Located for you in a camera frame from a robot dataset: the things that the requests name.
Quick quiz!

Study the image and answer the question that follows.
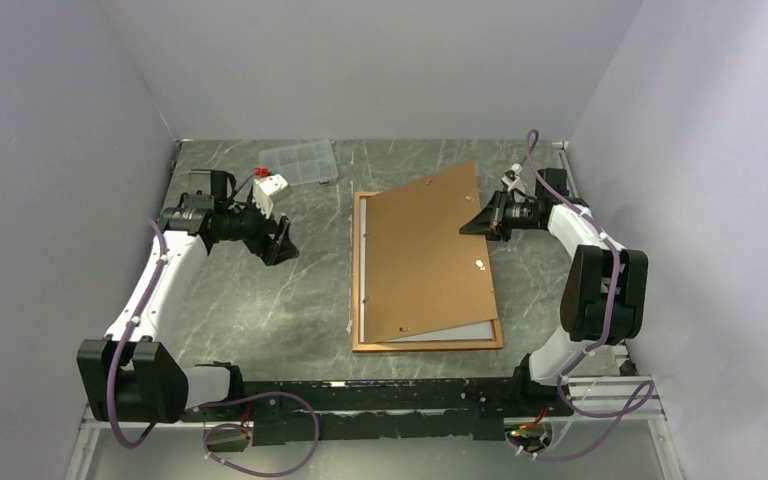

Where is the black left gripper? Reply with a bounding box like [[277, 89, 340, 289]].
[[216, 190, 299, 265]]

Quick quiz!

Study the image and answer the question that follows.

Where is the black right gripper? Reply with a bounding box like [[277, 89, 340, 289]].
[[459, 188, 541, 243]]

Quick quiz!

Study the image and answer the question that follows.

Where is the brown backing board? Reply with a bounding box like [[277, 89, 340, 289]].
[[351, 162, 504, 353]]

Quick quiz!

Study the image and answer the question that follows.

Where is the sunset photo print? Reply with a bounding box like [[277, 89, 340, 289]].
[[357, 198, 497, 344]]

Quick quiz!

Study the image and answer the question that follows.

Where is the wooden picture frame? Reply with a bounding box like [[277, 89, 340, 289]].
[[351, 191, 505, 354]]

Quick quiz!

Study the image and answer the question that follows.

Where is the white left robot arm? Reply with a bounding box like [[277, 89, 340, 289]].
[[77, 167, 299, 424]]

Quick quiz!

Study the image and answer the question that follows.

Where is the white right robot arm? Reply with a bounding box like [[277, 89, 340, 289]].
[[459, 165, 648, 415]]

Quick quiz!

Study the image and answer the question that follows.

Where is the clear plastic organizer box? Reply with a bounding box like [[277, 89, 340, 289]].
[[258, 140, 338, 187]]

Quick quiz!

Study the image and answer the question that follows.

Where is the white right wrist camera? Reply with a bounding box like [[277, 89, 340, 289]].
[[501, 163, 526, 197]]

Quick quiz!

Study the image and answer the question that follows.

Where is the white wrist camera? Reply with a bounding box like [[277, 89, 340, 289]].
[[251, 167, 291, 218], [501, 163, 526, 197]]

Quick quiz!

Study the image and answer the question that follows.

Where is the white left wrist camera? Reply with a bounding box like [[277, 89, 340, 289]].
[[251, 167, 291, 218]]

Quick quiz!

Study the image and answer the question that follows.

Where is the aluminium extrusion rail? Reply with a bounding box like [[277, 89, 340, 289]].
[[65, 340, 684, 479]]

